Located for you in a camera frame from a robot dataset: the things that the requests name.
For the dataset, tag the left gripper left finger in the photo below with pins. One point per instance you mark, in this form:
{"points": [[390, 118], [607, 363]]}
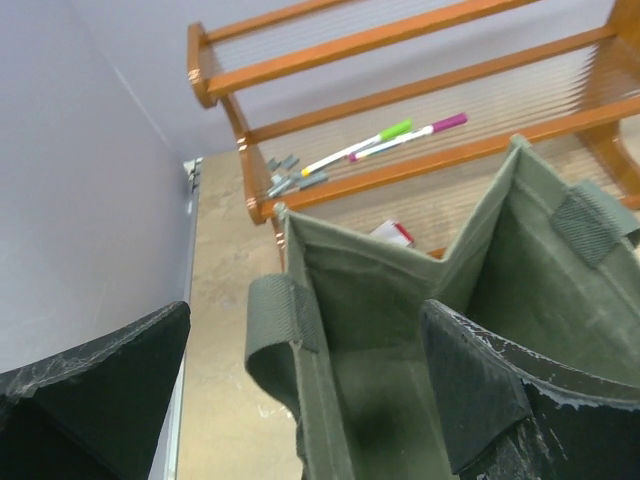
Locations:
{"points": [[94, 411]]}

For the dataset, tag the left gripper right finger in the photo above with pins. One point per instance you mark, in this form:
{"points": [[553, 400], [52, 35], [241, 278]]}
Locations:
{"points": [[507, 412]]}

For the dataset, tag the green canvas bag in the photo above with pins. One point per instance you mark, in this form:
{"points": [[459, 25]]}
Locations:
{"points": [[335, 337]]}

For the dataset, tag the red white small box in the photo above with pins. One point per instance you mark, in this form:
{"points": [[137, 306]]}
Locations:
{"points": [[393, 232]]}

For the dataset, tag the grey staples pile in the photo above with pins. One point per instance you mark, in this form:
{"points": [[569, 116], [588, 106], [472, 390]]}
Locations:
{"points": [[285, 178]]}

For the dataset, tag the magenta capped marker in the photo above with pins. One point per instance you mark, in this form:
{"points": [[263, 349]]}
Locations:
{"points": [[383, 145]]}

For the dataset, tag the wooden shelf rack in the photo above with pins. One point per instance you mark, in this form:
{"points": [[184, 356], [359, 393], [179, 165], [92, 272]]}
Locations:
{"points": [[315, 77]]}

